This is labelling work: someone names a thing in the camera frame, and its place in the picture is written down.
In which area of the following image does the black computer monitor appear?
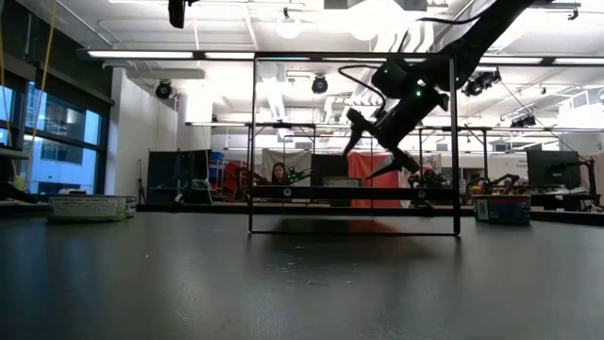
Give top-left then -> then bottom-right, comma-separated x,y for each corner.
527,150 -> 581,190

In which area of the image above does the blue box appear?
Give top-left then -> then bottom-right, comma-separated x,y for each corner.
473,194 -> 532,227

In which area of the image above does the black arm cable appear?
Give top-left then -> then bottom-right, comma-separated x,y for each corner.
398,13 -> 482,60

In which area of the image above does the orange curtain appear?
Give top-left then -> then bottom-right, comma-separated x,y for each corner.
347,150 -> 402,209

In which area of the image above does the white hanging banner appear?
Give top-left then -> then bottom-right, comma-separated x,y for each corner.
261,149 -> 312,186

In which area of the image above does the blue storage bin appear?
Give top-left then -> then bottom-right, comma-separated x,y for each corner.
210,150 -> 226,190

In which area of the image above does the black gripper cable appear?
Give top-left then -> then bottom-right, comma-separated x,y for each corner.
337,64 -> 388,117

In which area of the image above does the black panel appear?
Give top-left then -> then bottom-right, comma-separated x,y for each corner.
310,154 -> 350,181

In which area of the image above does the red background object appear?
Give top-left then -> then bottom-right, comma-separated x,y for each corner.
224,160 -> 247,195

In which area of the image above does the thin tripod stand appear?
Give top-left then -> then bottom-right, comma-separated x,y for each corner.
135,158 -> 146,205

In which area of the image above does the large glass window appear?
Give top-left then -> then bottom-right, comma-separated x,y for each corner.
0,82 -> 110,196

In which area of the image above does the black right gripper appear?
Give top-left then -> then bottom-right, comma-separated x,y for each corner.
343,84 -> 449,179

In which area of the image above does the black background rig frame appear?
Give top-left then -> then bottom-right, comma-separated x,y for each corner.
244,121 -> 495,209

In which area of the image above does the black frame wooden board shelf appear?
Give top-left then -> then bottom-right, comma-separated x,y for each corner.
248,50 -> 461,236

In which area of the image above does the round ceiling lamp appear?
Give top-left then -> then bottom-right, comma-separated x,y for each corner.
276,16 -> 303,40

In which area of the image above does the person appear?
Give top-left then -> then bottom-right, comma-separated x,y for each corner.
269,161 -> 290,186

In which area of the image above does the patterned white cloth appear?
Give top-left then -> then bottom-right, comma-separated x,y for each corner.
400,151 -> 443,189

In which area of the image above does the ceiling light strip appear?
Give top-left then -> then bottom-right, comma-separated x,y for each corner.
552,57 -> 604,66
478,56 -> 545,66
204,51 -> 256,60
87,49 -> 195,60

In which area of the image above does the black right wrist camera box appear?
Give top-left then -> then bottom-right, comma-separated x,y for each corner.
371,59 -> 412,99

